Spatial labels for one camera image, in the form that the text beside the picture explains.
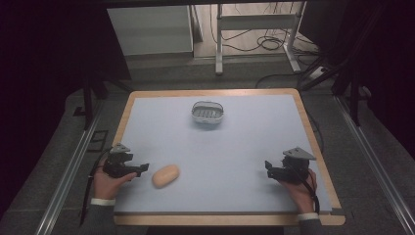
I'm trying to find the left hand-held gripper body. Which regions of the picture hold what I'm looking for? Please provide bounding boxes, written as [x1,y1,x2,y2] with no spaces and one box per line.
[102,142,143,179]

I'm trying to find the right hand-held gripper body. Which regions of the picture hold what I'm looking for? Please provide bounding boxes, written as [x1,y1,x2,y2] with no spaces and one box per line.
[272,146,317,186]

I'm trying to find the tan bread roll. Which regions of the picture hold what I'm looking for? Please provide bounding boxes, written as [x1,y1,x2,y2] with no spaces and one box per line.
[151,164,181,190]

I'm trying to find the white soap dish basket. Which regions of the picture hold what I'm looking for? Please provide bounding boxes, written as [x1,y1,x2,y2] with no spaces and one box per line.
[191,100,225,124]

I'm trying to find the person's left hand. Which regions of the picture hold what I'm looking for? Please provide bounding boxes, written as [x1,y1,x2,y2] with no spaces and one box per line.
[93,158,138,201]

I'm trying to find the person's right hand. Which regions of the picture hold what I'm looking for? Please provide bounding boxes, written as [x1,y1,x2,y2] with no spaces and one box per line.
[277,167,319,215]

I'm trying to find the light blue table mat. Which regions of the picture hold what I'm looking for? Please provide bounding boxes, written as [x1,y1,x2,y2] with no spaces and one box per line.
[113,94,333,213]

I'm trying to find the black metal stand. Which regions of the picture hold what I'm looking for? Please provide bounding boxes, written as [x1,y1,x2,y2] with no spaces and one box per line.
[72,62,135,131]
[300,48,373,127]

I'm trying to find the grey cabinet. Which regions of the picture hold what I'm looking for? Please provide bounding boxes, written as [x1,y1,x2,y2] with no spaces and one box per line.
[107,5,195,57]

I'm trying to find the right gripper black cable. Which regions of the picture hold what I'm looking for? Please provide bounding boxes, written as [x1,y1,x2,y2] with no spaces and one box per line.
[293,167,321,215]

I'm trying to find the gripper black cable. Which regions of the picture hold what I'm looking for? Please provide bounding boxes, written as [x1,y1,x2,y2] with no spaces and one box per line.
[79,147,114,227]
[293,167,321,215]

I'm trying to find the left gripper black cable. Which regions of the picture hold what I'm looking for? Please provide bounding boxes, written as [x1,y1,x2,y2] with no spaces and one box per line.
[79,147,114,227]

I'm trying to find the aluminium rail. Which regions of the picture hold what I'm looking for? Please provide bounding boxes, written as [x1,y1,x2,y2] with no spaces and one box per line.
[34,101,106,235]
[335,96,415,235]

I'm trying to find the black floor cables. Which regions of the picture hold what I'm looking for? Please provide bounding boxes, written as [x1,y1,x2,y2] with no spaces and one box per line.
[209,2,327,89]

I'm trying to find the white metal desk frame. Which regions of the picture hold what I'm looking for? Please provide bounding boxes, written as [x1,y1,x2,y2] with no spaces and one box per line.
[214,1,307,76]

